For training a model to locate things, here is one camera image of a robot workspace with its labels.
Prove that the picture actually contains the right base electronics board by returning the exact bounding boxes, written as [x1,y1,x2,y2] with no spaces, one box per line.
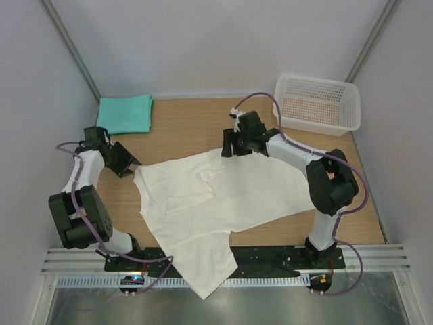
[308,273,332,295]

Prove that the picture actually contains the left base electronics board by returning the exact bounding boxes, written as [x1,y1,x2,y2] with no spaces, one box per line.
[119,275,145,295]

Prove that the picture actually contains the folded teal t-shirt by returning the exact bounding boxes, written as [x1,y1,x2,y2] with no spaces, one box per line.
[96,94,153,135]

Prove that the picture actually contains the white perforated plastic basket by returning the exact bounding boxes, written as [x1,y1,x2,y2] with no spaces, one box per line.
[273,74,361,137]

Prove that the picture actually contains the base electronics board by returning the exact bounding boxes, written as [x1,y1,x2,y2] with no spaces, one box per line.
[119,275,145,295]
[308,273,332,295]

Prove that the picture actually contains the white slotted cable duct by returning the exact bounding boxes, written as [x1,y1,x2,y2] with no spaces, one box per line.
[56,274,310,289]

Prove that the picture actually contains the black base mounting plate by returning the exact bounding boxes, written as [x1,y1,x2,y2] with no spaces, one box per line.
[104,246,346,273]

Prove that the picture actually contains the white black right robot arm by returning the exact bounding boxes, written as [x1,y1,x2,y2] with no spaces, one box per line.
[221,108,359,268]

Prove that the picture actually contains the white printed t-shirt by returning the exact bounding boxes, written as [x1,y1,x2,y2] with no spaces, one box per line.
[134,149,313,299]

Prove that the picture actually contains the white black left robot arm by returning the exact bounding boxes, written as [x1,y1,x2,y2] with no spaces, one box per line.
[48,126,143,271]

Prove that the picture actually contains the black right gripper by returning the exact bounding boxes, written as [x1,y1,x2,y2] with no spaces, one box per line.
[221,129,252,159]

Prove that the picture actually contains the aluminium frame rail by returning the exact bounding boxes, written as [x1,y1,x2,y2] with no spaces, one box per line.
[42,244,411,274]

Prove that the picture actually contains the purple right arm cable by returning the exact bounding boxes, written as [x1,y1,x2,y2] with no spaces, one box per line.
[233,92,369,298]

